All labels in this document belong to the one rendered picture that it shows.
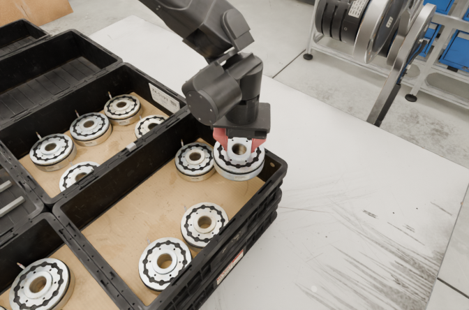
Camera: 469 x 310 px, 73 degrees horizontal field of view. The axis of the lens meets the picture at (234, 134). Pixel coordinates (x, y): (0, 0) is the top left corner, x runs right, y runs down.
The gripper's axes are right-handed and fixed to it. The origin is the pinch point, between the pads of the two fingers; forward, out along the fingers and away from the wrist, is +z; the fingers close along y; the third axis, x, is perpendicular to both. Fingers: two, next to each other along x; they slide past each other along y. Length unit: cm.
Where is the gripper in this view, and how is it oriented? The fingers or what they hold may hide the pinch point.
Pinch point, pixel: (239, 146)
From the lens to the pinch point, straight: 61.8
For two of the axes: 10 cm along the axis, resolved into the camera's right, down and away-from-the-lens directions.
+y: 10.0, 0.7, -0.3
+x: 0.7, -7.4, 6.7
